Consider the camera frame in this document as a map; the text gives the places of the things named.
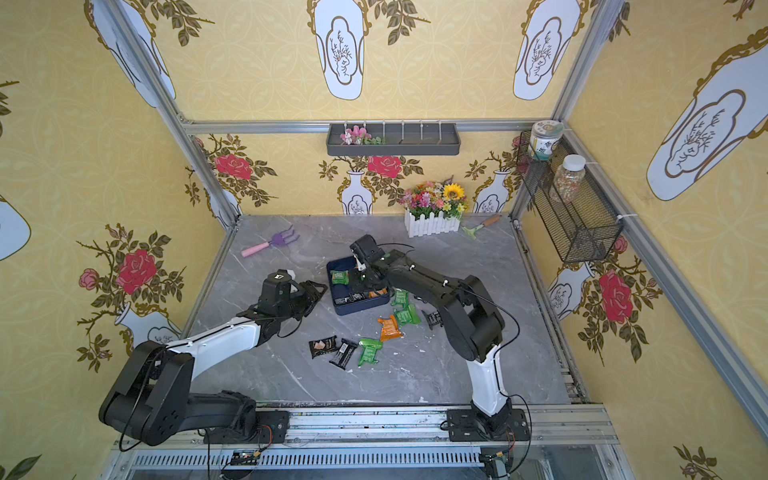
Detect dark blue storage box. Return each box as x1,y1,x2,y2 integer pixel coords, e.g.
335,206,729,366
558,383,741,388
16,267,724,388
326,256,390,316

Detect green cookie packet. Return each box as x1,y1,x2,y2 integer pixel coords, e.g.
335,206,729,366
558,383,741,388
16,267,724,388
391,289,410,310
393,304,421,325
330,270,350,285
358,338,383,367

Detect black cookie packet with picture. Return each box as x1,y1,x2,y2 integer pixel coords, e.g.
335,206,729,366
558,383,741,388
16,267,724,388
308,335,339,359

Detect orange cookie packet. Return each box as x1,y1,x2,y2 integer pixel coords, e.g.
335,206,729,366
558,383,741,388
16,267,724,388
368,288,389,298
378,315,404,342

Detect black cookie packet barcode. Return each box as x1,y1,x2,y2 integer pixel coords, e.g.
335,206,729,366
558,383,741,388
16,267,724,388
329,338,359,370

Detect black checkered cookie packet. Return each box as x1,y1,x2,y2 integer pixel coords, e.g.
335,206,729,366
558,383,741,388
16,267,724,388
422,311,443,330

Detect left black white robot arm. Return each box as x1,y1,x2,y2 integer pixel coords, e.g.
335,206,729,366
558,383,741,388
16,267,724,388
98,270,328,446

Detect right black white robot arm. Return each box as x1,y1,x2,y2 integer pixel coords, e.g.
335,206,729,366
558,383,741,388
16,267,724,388
350,234,513,439

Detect orange cookie packet in box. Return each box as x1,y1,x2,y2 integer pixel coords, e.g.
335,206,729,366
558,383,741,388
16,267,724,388
368,288,389,298

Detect green cookie packet in box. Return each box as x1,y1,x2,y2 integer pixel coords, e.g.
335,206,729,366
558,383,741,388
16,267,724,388
330,270,350,285

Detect pink purple toy rake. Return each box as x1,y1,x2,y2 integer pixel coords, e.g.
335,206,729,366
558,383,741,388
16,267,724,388
241,227,300,258

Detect white fence flower pot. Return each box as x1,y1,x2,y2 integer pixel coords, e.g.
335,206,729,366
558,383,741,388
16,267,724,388
399,181,468,238

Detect green toy garden shovel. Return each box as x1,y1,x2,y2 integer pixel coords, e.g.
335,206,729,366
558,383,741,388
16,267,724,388
461,215,502,239

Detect pink flowers in tray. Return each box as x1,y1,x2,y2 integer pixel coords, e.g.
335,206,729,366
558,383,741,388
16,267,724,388
339,125,383,145

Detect small circuit board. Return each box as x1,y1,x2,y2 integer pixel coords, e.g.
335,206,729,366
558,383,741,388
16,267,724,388
227,450,261,468

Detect clear white lid jar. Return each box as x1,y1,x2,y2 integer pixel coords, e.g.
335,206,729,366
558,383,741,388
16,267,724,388
550,154,586,203

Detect white lid patterned jar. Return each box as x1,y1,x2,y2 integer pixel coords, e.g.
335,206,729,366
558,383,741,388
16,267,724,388
528,120,565,161

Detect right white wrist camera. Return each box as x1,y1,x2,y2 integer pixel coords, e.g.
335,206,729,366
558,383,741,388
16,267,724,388
353,255,366,272

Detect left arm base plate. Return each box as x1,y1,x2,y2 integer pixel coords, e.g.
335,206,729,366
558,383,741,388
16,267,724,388
204,410,290,446

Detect grey wall shelf tray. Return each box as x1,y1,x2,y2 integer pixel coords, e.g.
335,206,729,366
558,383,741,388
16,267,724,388
326,121,462,157

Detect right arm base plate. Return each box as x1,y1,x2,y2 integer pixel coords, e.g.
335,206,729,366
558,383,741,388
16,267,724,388
440,408,531,442

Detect black wire mesh basket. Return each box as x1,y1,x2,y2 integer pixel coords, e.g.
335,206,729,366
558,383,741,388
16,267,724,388
509,131,624,264

